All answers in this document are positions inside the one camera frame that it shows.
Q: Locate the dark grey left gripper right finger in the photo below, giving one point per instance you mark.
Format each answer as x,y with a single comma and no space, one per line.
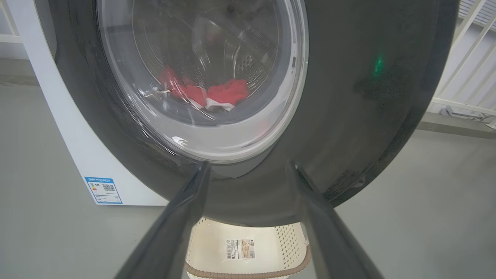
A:
333,240

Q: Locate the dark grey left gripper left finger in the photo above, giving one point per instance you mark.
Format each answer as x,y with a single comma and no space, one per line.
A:
166,232

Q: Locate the dark round washing machine door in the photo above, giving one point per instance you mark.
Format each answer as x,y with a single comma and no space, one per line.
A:
348,116

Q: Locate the red and white garment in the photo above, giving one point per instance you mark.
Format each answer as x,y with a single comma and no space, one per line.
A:
224,93

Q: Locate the cream perforated laundry basket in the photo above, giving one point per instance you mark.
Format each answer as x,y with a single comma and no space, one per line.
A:
286,244

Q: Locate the paper label of basket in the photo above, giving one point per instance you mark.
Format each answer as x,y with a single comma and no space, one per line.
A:
240,249

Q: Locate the white washing machine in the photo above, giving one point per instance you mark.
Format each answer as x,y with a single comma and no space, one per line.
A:
69,128

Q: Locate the blue energy label sticker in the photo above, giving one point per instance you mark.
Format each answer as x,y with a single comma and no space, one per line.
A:
103,190

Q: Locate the steel perforated washer drum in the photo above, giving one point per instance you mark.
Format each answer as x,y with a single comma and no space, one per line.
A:
252,66

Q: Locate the white metal railing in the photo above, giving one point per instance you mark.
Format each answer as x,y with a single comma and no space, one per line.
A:
465,58
9,38

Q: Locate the grey metal floor bracket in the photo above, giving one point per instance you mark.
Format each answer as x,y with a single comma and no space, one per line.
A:
461,113

